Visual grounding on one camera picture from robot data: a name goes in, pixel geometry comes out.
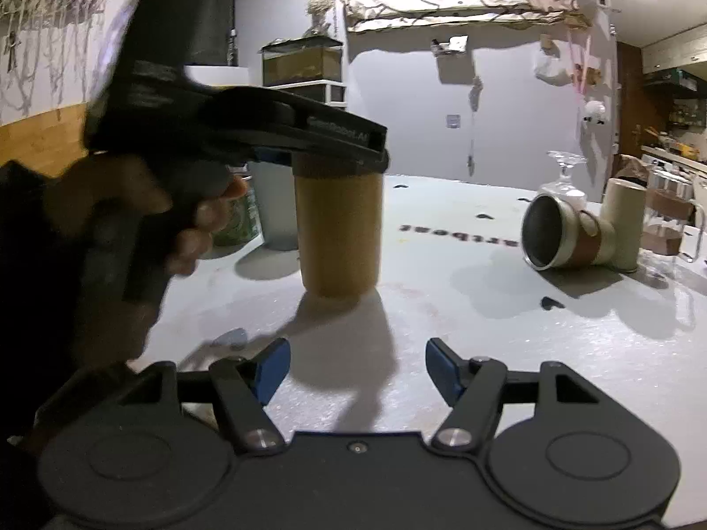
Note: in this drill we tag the dried flower vase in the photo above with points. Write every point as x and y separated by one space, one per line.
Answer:
319 14

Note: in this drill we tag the wall outlet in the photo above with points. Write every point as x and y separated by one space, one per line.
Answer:
453 121

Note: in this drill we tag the white plastic bag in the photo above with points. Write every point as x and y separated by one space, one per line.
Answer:
549 66

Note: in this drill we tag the clear wine glass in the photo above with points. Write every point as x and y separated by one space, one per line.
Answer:
564 176

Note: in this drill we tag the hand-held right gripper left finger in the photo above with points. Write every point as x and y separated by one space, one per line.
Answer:
272 370

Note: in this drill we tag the cream cylindrical cup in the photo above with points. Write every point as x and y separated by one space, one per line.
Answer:
624 221

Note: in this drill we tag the brown paper bag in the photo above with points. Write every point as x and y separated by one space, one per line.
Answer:
629 168

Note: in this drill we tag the person's left hand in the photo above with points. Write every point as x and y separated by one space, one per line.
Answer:
190 232

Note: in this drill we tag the person's left forearm dark sleeve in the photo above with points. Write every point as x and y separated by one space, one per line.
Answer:
44 287

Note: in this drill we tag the white macrame wall shelf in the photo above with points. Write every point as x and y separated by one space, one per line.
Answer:
38 27

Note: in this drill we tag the tan cup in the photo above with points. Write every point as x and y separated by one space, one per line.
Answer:
338 232

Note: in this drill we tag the glass terrarium box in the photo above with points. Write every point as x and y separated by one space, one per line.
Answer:
301 63

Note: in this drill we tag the grey bin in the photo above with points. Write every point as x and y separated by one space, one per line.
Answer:
276 204

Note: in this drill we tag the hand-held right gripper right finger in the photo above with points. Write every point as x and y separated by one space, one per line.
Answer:
442 367

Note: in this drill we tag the glass pitcher with brown band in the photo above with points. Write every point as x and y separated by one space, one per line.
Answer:
668 215

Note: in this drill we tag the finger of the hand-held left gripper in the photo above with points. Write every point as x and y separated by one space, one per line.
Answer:
326 130

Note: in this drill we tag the cluttered kitchen counter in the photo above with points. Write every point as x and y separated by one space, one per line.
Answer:
676 146

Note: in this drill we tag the small white sheep toy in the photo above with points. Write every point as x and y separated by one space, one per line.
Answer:
595 113

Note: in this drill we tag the white plastic drawer unit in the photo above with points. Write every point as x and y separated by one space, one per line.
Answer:
326 94

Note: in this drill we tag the green patterned jar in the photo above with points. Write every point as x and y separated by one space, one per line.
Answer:
237 218

